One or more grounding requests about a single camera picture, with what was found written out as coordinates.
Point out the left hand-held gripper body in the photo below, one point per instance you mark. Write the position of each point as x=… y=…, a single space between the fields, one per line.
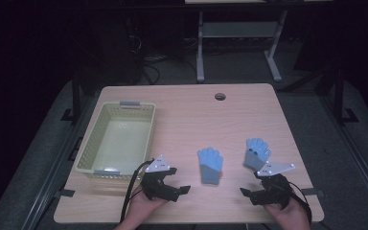
x=156 y=187

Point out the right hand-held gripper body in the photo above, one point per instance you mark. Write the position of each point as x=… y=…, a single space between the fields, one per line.
x=273 y=190

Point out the blue grey knit glove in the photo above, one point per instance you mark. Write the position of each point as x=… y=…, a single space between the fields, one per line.
x=254 y=156
x=211 y=166

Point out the pale green perforated plastic basket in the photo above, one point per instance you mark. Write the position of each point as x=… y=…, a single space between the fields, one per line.
x=121 y=143

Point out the person's left hand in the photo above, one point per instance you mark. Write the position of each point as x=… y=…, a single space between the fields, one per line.
x=143 y=209

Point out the person's right hand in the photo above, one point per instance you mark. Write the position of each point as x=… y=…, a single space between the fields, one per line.
x=289 y=215

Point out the black tape strip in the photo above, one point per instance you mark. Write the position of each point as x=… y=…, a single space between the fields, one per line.
x=313 y=192
x=64 y=193

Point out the metal floor rail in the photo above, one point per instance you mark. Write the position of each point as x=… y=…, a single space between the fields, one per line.
x=357 y=166
x=56 y=166

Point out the black edge bracket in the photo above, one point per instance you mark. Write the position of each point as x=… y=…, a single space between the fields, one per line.
x=76 y=148

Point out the black metal post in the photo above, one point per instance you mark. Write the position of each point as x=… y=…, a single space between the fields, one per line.
x=339 y=96
x=75 y=96

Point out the white metal desk frame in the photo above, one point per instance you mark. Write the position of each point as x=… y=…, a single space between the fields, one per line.
x=236 y=29

